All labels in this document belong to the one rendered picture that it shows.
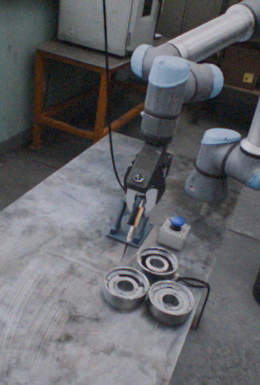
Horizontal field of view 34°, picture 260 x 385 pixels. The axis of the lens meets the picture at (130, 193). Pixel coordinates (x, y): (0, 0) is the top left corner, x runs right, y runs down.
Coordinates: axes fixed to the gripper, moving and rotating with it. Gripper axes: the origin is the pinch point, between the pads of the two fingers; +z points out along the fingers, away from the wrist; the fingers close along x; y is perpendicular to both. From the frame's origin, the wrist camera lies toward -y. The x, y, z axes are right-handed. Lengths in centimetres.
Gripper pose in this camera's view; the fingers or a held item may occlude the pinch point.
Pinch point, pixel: (138, 212)
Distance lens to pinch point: 98.8
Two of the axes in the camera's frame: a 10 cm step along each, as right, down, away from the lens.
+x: -9.2, -3.2, 2.4
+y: 3.7, -4.3, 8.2
